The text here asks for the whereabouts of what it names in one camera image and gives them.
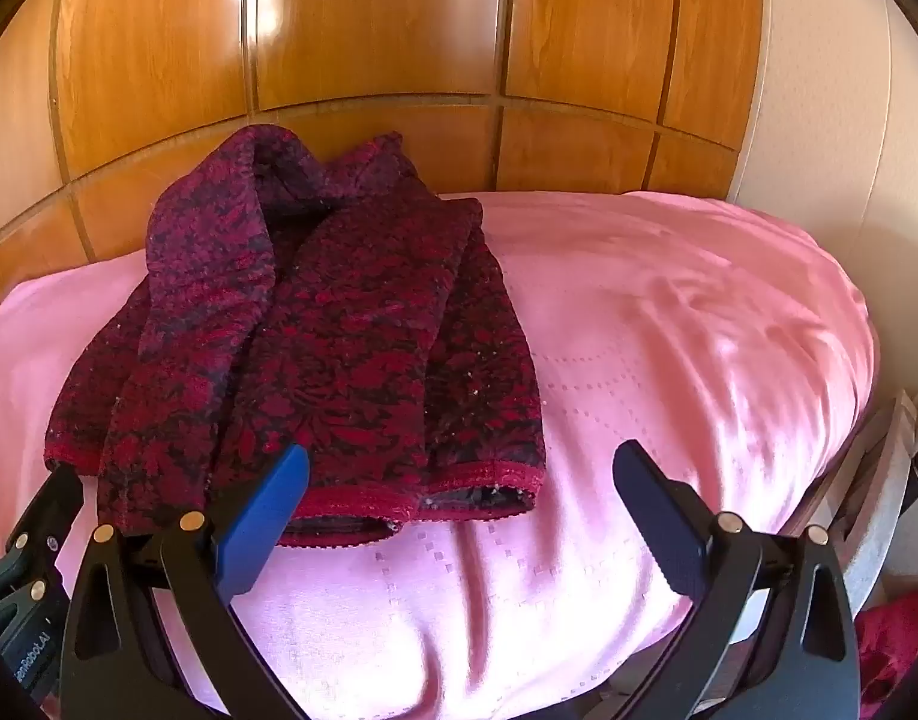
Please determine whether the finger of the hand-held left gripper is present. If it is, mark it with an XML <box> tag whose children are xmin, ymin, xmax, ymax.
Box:
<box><xmin>4</xmin><ymin>468</ymin><xmax>86</xmax><ymax>602</ymax></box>

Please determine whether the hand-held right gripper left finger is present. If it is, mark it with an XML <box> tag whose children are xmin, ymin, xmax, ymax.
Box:
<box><xmin>58</xmin><ymin>444</ymin><xmax>311</xmax><ymax>720</ymax></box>

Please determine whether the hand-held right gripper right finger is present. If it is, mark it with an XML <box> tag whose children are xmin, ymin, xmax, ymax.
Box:
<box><xmin>613</xmin><ymin>440</ymin><xmax>862</xmax><ymax>720</ymax></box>

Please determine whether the red black patterned sweater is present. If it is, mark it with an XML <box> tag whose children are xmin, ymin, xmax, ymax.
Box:
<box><xmin>43</xmin><ymin>124</ymin><xmax>546</xmax><ymax>548</ymax></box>

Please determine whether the pink blanket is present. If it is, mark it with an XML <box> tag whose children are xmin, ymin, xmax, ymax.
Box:
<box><xmin>0</xmin><ymin>191</ymin><xmax>880</xmax><ymax>720</ymax></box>

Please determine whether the red cloth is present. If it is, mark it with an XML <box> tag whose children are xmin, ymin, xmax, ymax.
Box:
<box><xmin>853</xmin><ymin>589</ymin><xmax>918</xmax><ymax>706</ymax></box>

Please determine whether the wooden wardrobe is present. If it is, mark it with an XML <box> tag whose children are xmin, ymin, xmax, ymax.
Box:
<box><xmin>0</xmin><ymin>0</ymin><xmax>767</xmax><ymax>301</ymax></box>

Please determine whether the light grey bed frame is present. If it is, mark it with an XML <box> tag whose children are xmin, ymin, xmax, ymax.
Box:
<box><xmin>789</xmin><ymin>388</ymin><xmax>918</xmax><ymax>612</ymax></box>

